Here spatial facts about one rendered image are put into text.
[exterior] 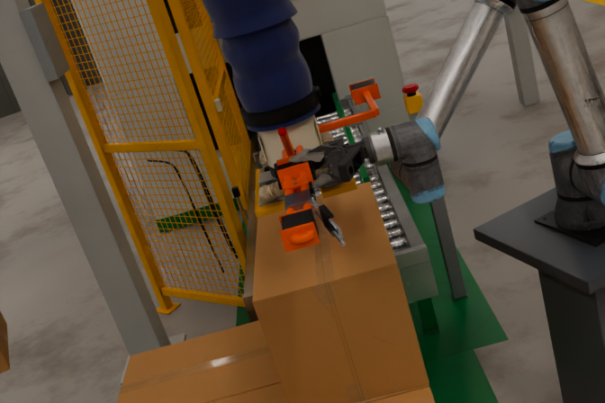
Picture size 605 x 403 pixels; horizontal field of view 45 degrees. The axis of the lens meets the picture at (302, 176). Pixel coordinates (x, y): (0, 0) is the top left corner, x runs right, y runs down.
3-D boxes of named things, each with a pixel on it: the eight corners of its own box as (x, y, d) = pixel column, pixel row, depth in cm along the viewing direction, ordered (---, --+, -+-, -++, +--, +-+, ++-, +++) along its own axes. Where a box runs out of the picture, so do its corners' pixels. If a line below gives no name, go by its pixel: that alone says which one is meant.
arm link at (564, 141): (591, 171, 228) (582, 119, 222) (624, 187, 212) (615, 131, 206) (546, 187, 226) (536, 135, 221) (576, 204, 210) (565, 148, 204)
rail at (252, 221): (259, 149, 494) (251, 123, 488) (267, 147, 494) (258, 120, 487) (257, 339, 278) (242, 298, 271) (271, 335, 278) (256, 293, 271)
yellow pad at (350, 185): (314, 158, 232) (310, 144, 230) (345, 149, 231) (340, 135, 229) (322, 199, 200) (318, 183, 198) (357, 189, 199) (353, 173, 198)
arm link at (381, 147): (395, 166, 184) (386, 131, 181) (377, 172, 184) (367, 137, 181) (390, 155, 192) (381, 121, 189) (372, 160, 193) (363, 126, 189)
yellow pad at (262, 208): (257, 174, 233) (252, 160, 231) (287, 166, 232) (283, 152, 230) (256, 218, 201) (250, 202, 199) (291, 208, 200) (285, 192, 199)
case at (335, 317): (290, 308, 265) (257, 211, 251) (397, 280, 262) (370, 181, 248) (293, 418, 209) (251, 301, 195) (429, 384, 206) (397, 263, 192)
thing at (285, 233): (284, 236, 160) (278, 215, 159) (317, 226, 160) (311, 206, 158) (285, 253, 152) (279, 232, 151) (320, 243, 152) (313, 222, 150)
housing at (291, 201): (287, 212, 172) (282, 195, 171) (315, 204, 172) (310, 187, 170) (288, 225, 166) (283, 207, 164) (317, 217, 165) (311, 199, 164)
